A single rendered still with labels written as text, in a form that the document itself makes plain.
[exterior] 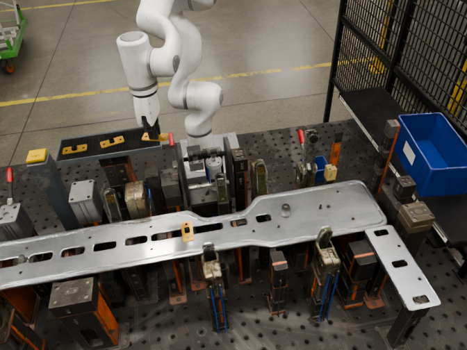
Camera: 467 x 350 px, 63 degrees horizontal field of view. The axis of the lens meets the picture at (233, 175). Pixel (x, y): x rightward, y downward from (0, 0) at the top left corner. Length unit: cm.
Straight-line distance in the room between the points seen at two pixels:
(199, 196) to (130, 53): 62
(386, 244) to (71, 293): 96
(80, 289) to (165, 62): 69
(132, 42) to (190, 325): 96
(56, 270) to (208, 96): 83
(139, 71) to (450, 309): 131
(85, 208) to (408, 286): 104
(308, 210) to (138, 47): 76
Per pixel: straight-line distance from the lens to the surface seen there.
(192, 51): 151
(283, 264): 122
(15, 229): 150
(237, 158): 135
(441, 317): 159
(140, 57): 108
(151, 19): 117
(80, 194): 137
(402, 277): 126
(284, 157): 199
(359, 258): 128
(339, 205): 138
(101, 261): 130
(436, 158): 162
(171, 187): 136
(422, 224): 135
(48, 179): 155
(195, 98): 157
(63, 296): 124
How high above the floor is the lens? 201
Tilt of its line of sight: 44 degrees down
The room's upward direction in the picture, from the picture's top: 4 degrees counter-clockwise
